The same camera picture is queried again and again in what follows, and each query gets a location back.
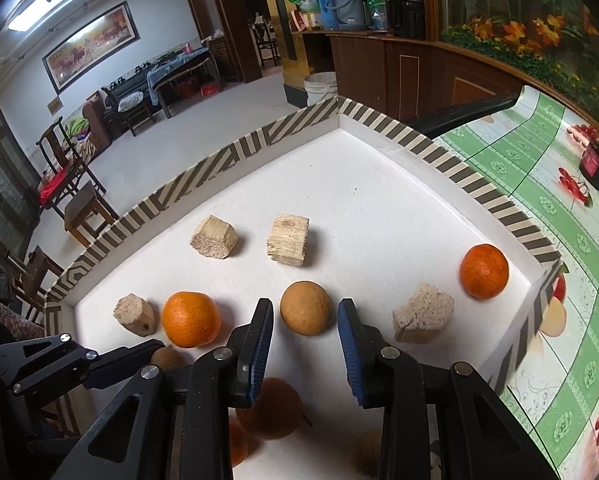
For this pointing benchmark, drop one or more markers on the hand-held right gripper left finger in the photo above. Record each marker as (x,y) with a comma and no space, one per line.
(259,355)

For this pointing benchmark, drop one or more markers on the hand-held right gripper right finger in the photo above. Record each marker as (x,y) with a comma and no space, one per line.
(352,360)

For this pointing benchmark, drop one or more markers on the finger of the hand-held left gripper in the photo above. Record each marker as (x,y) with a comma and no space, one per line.
(119,362)

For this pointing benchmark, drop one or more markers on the small beige fibrous chunk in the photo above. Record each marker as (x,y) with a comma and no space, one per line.
(134,315)

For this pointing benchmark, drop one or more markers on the tan round fruit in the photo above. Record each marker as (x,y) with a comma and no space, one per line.
(305,307)

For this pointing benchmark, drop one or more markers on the notched beige fibrous chunk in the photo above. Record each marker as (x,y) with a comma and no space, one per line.
(422,312)

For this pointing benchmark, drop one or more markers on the striated beige fibrous chunk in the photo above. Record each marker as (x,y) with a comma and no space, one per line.
(288,239)

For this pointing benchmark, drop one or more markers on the white tray with striped rim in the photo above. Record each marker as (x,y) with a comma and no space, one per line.
(359,200)

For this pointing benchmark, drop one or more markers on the large brown round fruit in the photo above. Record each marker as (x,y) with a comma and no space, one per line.
(279,410)

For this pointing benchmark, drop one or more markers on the brown wooden stool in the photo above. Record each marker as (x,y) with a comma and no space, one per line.
(86,210)

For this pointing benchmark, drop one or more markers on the red seat cushion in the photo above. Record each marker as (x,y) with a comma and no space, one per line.
(54,186)

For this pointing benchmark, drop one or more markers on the wooden armchair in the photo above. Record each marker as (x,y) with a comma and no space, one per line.
(61,165)

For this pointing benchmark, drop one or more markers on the dark cabinet with glass doors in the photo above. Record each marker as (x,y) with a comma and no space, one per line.
(4,185)

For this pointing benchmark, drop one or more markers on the green fruit-print tablecloth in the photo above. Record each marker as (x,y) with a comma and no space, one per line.
(579,310)

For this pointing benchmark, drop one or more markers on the dark wooden bench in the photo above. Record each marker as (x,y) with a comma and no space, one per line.
(124,105)

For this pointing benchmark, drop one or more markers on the black bar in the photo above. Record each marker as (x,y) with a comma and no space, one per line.
(459,112)

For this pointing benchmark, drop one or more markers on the white plastic bucket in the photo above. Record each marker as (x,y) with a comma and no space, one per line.
(321,89)

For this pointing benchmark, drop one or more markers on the brown wooden counter cabinet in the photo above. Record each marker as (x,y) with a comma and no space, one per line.
(429,75)

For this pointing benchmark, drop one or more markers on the table with blue cloth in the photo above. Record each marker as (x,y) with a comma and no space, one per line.
(179,66)

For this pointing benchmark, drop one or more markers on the dark wooden dining chair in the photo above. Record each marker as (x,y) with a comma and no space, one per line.
(263,42)

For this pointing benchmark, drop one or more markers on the red and black box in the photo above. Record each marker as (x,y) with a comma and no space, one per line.
(597,165)

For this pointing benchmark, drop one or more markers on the red and white carton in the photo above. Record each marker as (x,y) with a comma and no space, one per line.
(302,21)

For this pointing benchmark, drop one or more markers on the black kettle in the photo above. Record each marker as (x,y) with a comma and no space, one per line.
(407,15)

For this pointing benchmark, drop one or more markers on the clear plastic bottle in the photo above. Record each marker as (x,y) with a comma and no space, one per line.
(377,10)

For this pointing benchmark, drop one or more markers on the green and white bag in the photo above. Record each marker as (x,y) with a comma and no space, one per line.
(303,0)

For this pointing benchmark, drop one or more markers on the ceiling light panel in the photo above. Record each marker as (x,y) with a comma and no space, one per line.
(44,10)

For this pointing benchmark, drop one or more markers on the glass display with orange flowers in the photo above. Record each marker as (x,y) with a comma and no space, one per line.
(519,20)

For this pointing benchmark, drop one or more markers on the framed wall painting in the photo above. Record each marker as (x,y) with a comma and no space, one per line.
(91,42)

